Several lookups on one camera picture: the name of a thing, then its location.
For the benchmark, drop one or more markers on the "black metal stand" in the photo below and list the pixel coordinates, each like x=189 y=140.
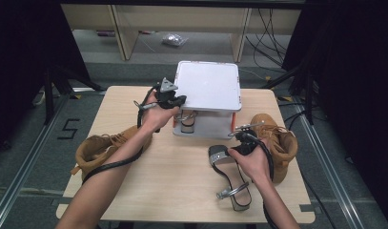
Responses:
x=309 y=95
x=48 y=95

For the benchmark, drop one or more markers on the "beige wooden desk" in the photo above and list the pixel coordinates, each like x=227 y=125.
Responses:
x=125 y=38

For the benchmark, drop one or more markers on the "tan lace-up boot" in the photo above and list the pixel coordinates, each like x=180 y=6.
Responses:
x=96 y=149
x=285 y=149

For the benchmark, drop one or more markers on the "metal floor rail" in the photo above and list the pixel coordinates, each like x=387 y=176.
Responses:
x=32 y=149
x=325 y=159

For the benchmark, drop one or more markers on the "white tray base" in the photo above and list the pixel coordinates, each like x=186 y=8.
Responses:
x=207 y=86

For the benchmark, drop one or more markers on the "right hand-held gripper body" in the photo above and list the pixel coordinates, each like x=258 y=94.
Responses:
x=249 y=141

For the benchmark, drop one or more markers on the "person's right hand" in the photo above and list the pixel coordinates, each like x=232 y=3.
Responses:
x=255 y=167

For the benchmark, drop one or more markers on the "clear plastic bag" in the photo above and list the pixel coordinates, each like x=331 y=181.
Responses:
x=174 y=39

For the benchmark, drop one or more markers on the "black curtain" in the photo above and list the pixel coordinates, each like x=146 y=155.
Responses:
x=23 y=63
x=357 y=95

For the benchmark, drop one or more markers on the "person's left hand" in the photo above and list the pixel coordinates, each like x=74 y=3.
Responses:
x=156 y=116

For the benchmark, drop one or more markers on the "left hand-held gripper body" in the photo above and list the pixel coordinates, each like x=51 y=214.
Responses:
x=167 y=95

